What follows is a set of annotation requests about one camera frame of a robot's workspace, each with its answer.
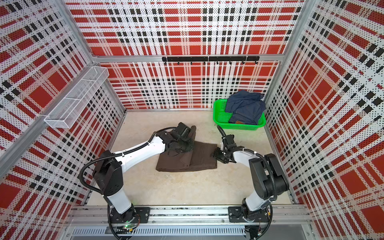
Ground brown trousers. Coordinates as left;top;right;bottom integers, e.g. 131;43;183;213
156;126;217;173

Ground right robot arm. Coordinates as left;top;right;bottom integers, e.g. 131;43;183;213
213;126;290;222

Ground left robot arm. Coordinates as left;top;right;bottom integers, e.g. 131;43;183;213
78;123;196;224

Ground green plastic basket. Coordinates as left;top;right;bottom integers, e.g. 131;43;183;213
213;99;267;131

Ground blue denim jeans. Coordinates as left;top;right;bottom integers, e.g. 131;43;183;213
225;91;266;125

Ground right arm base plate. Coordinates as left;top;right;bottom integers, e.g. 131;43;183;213
228;206;269;223

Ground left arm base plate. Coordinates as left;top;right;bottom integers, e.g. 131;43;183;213
109;205;151;224

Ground black hook rail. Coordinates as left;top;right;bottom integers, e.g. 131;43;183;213
162;56;260;64

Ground white wire mesh shelf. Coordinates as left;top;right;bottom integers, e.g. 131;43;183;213
44;66;109;129

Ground aluminium front rail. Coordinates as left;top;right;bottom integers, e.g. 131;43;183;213
65;205;312;226

